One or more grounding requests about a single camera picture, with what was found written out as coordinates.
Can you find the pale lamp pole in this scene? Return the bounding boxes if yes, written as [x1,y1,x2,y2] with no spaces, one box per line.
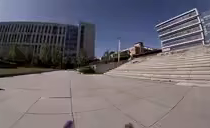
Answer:
[116,37,122,64]

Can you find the low tan building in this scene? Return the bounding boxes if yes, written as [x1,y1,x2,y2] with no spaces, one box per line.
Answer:
[101,41,162,62]

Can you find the grey concrete slab plaza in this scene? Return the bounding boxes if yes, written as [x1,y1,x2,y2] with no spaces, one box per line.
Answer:
[0,69,210,128]

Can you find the row of trees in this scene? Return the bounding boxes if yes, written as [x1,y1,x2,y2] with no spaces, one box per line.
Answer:
[0,43,96,70]

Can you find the robot's own part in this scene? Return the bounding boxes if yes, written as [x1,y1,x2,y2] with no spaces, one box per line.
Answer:
[124,122,135,128]
[63,120,76,128]

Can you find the wide concrete steps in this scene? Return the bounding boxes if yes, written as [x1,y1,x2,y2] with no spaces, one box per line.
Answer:
[104,44,210,88]

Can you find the large glass office building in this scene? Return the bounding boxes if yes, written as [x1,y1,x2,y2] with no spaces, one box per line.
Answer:
[0,21,97,66]

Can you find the white striped building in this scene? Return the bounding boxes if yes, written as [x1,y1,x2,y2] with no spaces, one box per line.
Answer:
[154,7,210,53]

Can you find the grass lawn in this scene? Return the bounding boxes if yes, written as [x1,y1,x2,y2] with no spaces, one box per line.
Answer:
[0,67,57,76]

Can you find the low concrete wall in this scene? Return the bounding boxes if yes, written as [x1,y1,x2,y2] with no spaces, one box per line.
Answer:
[77,58,134,75]

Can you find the low dark kerb wall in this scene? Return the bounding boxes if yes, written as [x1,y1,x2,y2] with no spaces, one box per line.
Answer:
[0,69,59,80]

